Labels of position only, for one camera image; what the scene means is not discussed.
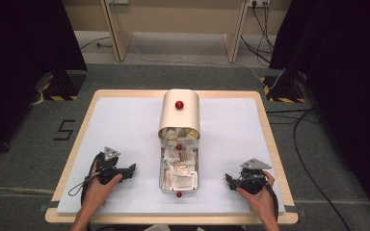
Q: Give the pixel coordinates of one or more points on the white wall socket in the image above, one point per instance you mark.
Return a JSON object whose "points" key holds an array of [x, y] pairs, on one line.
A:
{"points": [[258, 2]]}

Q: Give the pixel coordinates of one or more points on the black stand base striped tape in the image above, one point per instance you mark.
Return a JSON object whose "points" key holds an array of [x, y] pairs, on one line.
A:
{"points": [[66, 86], [284, 91]]}

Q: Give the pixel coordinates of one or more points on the person's left hand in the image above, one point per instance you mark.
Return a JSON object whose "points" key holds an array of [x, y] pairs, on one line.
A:
{"points": [[96, 194]]}

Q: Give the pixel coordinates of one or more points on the grey power strip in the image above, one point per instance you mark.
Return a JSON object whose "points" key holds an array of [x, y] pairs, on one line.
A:
{"points": [[43, 82]]}

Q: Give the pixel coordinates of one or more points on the pile of white packets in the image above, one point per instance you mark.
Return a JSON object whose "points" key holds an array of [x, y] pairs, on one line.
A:
{"points": [[179, 174]]}

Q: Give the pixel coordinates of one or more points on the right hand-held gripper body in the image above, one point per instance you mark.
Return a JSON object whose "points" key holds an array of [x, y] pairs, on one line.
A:
{"points": [[252, 181]]}

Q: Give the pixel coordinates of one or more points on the dark curtain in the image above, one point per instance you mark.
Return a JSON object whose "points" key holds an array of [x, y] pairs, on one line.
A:
{"points": [[19, 64], [343, 64]]}

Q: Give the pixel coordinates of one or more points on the cream bread box lid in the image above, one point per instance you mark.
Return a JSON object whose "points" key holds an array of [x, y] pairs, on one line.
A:
{"points": [[173, 115]]}

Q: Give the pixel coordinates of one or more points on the light wooden desk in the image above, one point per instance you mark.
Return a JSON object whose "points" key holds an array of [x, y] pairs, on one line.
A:
{"points": [[122, 41]]}

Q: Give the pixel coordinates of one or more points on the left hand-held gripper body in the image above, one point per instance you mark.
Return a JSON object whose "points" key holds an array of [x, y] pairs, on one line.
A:
{"points": [[109, 168]]}

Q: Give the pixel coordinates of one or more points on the person's right hand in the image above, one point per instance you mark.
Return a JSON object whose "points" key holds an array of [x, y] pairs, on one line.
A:
{"points": [[263, 200]]}

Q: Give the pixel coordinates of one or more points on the pile of pale small pieces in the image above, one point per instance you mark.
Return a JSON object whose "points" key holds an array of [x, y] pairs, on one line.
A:
{"points": [[178, 133]]}

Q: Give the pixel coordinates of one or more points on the short clear drawer red knob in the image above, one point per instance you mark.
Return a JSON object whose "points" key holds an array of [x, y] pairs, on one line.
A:
{"points": [[179, 147]]}

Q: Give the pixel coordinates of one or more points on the long clear drawer red knob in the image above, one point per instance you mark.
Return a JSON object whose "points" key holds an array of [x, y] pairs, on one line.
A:
{"points": [[179, 192]]}

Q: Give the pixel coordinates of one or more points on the white table mat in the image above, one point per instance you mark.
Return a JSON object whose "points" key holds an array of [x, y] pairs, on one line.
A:
{"points": [[125, 128]]}

